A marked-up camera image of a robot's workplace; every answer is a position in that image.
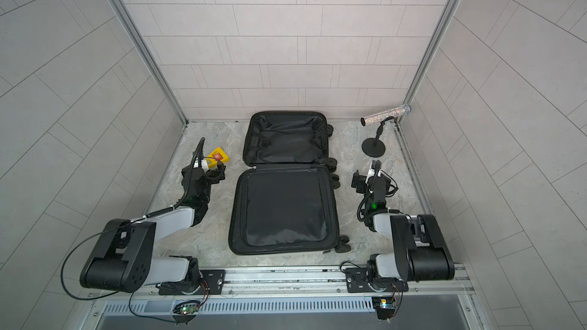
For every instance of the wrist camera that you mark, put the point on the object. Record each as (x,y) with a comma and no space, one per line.
(205,163)
(376,166)

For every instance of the left circuit board with LEDs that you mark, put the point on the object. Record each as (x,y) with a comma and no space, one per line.
(188,308)

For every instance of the yellow triangular toy block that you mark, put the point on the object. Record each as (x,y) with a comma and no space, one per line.
(216,156)

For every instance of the aluminium mounting rail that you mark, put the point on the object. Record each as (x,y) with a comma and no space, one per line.
(314,281)

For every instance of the white hard-shell suitcase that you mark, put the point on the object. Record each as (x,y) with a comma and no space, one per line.
(285,202)

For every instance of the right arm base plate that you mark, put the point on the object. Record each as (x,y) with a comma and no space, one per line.
(361,280)

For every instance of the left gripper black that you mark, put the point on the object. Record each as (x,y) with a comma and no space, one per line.
(214,174)

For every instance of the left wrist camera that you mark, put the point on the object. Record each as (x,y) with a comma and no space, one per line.
(205,163)

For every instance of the right circuit board with LEDs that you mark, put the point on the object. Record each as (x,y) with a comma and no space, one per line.
(385,307)

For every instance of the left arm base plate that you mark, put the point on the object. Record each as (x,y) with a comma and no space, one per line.
(206,281)

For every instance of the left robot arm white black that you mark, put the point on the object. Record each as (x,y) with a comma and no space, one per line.
(122,259)

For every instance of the circuit board with leds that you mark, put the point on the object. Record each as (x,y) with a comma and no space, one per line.
(385,307)
(188,308)

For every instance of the white perforated cable duct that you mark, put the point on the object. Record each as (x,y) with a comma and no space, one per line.
(245,306)

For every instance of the glitter tube on black stand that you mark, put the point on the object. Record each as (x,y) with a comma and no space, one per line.
(373,146)

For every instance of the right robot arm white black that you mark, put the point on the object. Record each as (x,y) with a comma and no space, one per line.
(420,252)

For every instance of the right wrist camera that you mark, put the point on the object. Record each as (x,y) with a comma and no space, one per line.
(376,166)

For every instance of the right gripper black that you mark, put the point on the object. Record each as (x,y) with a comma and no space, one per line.
(364,181)

